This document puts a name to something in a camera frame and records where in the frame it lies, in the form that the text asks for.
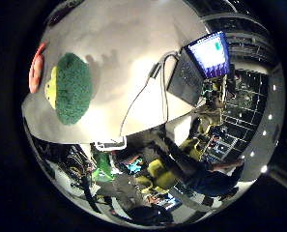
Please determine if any green broccoli plush toy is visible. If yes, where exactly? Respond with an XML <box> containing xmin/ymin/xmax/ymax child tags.
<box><xmin>44</xmin><ymin>52</ymin><xmax>94</xmax><ymax>126</ymax></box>

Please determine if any dark haired person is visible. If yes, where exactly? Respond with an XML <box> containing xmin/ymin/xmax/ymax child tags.
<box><xmin>127</xmin><ymin>204</ymin><xmax>175</xmax><ymax>226</ymax></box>

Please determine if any white plastic tray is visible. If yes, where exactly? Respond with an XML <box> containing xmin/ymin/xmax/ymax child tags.
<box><xmin>94</xmin><ymin>136</ymin><xmax>128</xmax><ymax>152</ymax></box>

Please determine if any green plastic bag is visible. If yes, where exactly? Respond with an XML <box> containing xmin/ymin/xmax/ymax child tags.
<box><xmin>91</xmin><ymin>151</ymin><xmax>115</xmax><ymax>183</ymax></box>

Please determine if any open black laptop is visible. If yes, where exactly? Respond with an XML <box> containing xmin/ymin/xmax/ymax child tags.
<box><xmin>166</xmin><ymin>31</ymin><xmax>231</xmax><ymax>107</ymax></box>

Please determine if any white foam box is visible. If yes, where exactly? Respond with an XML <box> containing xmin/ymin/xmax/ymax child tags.
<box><xmin>165</xmin><ymin>115</ymin><xmax>195</xmax><ymax>146</ymax></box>

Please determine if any beige cable with black adapter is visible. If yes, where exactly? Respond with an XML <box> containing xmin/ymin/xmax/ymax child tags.
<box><xmin>118</xmin><ymin>51</ymin><xmax>180</xmax><ymax>138</ymax></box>

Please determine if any thin black cable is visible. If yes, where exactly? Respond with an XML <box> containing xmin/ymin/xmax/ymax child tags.
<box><xmin>160</xmin><ymin>52</ymin><xmax>183</xmax><ymax>124</ymax></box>

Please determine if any person in dark blue top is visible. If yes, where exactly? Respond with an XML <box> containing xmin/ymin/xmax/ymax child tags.
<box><xmin>152</xmin><ymin>129</ymin><xmax>247</xmax><ymax>197</ymax></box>

